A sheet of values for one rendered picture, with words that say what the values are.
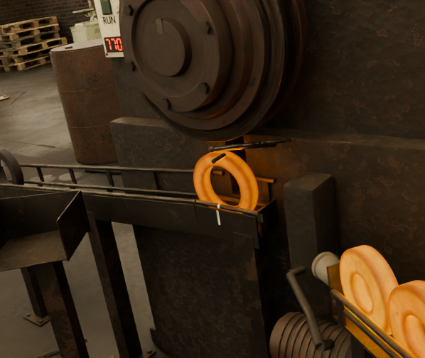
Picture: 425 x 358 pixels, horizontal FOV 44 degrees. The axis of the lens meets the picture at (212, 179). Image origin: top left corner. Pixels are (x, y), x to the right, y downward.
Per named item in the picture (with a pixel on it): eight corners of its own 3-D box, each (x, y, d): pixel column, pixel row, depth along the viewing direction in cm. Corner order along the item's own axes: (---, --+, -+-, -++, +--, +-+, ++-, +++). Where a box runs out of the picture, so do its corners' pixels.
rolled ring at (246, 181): (246, 157, 122) (254, 153, 124) (187, 150, 134) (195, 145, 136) (255, 229, 129) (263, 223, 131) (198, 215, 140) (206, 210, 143)
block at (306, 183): (312, 257, 131) (304, 167, 123) (342, 265, 126) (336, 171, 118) (290, 279, 124) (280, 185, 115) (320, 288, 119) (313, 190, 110)
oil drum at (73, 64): (114, 138, 476) (92, 36, 444) (161, 143, 439) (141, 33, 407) (60, 160, 435) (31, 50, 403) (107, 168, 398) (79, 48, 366)
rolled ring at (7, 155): (6, 150, 194) (14, 147, 196) (-18, 150, 206) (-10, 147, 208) (23, 196, 199) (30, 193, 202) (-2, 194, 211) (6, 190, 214)
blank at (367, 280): (350, 232, 97) (334, 236, 96) (401, 263, 82) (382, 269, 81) (359, 307, 101) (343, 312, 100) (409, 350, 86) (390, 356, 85)
